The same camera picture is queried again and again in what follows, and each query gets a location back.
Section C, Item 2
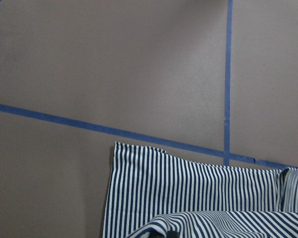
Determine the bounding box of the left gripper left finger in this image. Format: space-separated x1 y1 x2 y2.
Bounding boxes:
150 231 164 238

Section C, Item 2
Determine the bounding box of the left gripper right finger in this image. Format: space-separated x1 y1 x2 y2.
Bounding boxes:
166 231 179 238

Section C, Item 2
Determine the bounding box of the blue white striped polo shirt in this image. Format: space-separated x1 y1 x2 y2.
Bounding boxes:
102 142 298 238

